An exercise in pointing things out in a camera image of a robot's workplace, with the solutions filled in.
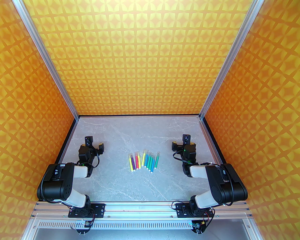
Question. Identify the yellow highlighter pen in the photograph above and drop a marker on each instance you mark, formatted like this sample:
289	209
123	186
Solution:
139	160
143	158

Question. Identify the left aluminium frame post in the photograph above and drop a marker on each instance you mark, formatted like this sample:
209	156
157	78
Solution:
48	61

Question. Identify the black table edge strip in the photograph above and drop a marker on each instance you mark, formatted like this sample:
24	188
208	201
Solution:
68	138
140	115
213	138

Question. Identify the aluminium side rail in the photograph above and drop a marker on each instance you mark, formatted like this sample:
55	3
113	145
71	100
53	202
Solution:
71	138
209	138

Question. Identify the right aluminium frame post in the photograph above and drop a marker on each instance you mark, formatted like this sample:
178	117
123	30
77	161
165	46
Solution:
229	61

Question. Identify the aluminium frame post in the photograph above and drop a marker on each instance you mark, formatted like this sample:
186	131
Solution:
48	61
229	61

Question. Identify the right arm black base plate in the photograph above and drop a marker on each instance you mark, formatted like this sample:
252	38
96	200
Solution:
181	209

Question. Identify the row of coloured marker pens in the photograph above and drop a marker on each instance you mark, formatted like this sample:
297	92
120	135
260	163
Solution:
131	163

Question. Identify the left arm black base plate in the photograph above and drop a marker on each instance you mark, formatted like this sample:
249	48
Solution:
99	209

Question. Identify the right small connector board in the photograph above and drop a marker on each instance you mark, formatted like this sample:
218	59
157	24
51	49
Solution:
196	226

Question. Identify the purple highlighter pen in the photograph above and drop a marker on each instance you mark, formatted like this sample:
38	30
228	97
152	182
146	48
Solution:
133	161

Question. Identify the pink highlighter pen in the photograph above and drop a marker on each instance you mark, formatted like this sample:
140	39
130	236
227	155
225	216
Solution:
136	161

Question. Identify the small connector board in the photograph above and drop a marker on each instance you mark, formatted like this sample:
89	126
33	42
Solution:
196	226
86	225

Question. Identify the left small connector board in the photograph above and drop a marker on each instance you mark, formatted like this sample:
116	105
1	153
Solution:
86	225

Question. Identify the blue highlighter pen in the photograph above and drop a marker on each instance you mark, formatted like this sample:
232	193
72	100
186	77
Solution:
146	159
153	163

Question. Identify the aluminium mounting rail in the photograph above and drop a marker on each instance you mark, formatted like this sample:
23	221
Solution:
140	208

